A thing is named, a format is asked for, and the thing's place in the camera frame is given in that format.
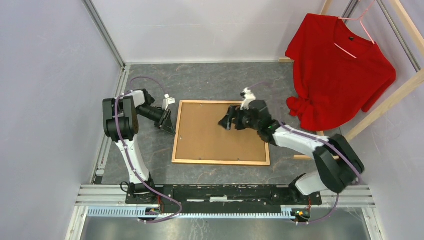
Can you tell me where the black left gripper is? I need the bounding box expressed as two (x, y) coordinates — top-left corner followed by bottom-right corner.
(136, 105), (177, 136)

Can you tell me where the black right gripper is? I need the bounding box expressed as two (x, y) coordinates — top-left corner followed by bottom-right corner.
(218, 105), (261, 131)

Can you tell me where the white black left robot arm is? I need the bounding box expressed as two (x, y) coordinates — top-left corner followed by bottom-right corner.
(102, 89), (176, 204)

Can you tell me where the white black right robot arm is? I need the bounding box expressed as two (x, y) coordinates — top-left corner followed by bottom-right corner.
(218, 100), (365, 204)

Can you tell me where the red t-shirt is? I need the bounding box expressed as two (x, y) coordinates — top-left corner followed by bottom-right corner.
(285, 13), (396, 132)

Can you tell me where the pink clothes hanger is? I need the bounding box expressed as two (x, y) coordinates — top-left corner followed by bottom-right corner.
(333, 0), (378, 60)

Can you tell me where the wooden clothes rack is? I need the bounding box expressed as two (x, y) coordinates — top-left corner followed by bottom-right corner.
(278, 0), (424, 161)

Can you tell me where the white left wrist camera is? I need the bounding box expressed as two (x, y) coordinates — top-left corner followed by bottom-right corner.
(162, 94), (176, 110)

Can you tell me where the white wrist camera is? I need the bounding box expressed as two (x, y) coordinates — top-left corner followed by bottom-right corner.
(240, 87), (257, 110)
(162, 94), (176, 110)

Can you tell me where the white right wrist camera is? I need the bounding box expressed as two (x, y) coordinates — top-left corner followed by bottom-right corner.
(240, 87), (257, 110)

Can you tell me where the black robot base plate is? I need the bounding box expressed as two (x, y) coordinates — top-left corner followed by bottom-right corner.
(125, 184), (323, 214)

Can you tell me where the aluminium rail frame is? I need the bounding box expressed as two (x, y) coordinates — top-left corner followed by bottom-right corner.
(66, 184), (384, 240)

